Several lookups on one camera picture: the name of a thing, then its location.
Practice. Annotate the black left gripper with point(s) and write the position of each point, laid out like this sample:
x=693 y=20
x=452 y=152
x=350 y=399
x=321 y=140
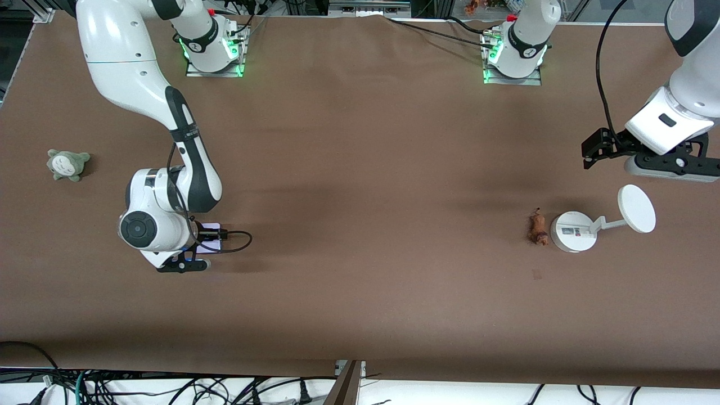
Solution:
x=617 y=143

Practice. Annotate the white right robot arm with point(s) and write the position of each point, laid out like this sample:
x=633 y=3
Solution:
x=121 y=56

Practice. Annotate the brown wooden beam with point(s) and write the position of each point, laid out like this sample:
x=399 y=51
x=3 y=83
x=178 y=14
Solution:
x=343 y=388

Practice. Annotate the grey green plush toy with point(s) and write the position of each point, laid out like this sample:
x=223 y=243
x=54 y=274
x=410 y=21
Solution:
x=67 y=165

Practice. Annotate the small orange background toy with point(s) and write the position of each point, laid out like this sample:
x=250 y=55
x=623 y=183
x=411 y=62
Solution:
x=472 y=7

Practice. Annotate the brown table cover sheet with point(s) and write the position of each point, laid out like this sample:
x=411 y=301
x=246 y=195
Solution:
x=360 y=304

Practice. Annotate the small purple box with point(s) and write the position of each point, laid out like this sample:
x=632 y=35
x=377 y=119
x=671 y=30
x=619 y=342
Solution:
x=209 y=246

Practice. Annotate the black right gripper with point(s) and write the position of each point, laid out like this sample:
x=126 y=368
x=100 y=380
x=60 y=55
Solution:
x=209 y=235

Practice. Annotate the white round phone stand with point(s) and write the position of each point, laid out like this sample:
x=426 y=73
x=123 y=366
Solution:
x=574 y=232

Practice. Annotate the brown lion statue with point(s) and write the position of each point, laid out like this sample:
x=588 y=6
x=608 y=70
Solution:
x=538 y=228

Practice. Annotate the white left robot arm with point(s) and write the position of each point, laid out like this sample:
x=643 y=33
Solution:
x=526 y=56

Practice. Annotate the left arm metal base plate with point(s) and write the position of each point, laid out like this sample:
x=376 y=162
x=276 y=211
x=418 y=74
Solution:
x=534 y=80

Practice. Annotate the black power plug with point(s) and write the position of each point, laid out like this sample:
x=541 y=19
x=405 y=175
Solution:
x=305 y=394

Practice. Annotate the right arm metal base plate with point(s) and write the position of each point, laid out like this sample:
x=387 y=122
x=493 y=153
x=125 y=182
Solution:
x=194 y=72

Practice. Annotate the silver aluminium frame rail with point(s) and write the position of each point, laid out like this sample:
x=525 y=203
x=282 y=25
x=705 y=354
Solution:
x=368 y=7

